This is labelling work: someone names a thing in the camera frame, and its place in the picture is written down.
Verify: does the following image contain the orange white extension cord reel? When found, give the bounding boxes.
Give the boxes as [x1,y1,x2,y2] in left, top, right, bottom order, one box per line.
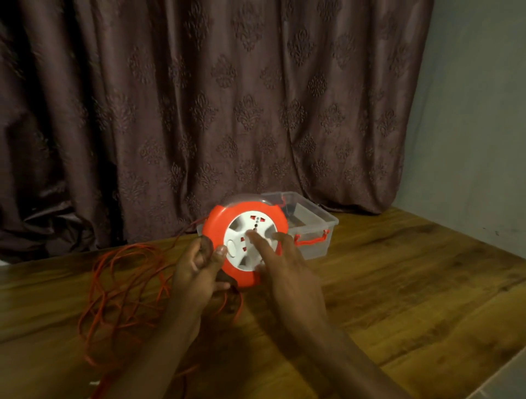
[202,201,289,288]

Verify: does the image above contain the person's left hand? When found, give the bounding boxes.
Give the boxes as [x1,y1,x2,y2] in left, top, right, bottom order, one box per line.
[170,236,231,315]

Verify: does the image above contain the person's left forearm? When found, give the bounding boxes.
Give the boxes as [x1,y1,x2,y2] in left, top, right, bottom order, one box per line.
[105,302,203,399]

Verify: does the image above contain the orange extension cable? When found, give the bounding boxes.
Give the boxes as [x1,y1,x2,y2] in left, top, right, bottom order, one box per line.
[77,196,287,399]

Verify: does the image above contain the clear plastic storage box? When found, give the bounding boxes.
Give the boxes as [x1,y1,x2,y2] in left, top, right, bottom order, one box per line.
[196,191,339,261]

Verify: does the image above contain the person's right hand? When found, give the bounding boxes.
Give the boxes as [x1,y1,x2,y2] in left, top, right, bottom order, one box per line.
[246,230,328,329]

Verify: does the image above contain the brown patterned curtain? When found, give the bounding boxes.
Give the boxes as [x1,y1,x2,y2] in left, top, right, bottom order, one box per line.
[0,0,435,264]

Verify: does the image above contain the person's right forearm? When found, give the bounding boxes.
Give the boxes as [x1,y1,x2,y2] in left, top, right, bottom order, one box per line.
[288,318,411,399]

